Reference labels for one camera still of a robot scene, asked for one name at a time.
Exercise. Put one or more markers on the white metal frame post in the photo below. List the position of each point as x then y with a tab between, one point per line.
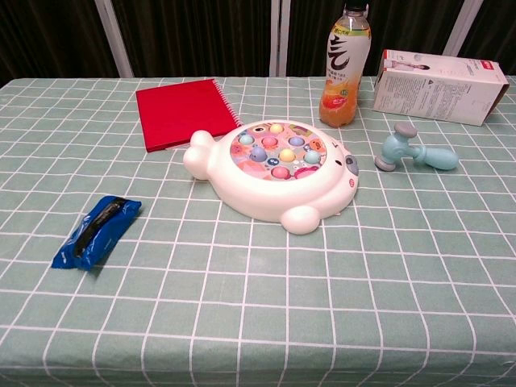
115	38
461	28
279	38

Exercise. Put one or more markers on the green checkered tablecloth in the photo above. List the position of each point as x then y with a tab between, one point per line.
242	290

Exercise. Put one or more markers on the white printed cardboard box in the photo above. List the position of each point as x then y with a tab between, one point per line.
435	92

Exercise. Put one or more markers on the blue snack packet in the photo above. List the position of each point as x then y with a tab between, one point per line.
94	235

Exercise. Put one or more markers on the light blue toy hammer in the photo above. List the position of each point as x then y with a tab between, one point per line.
407	151

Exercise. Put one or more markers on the red spiral notebook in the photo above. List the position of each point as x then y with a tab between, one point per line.
181	113

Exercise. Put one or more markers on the dark pleated curtain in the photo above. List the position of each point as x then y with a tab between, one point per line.
193	36

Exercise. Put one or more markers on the white whack-a-mole toy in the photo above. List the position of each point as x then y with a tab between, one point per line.
258	189

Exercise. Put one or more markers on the orange drink plastic bottle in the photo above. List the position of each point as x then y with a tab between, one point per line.
344	76

